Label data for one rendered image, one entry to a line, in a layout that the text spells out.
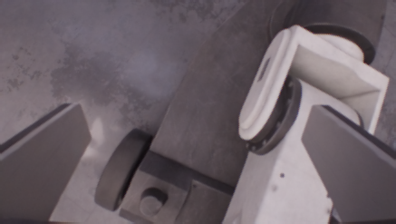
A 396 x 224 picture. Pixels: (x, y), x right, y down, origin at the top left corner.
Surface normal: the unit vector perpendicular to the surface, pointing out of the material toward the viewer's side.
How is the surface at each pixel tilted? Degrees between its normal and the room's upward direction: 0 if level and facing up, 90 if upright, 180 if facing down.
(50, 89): 0
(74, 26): 0
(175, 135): 0
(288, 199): 8
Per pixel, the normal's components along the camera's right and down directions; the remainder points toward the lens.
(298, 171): 0.14, -0.21
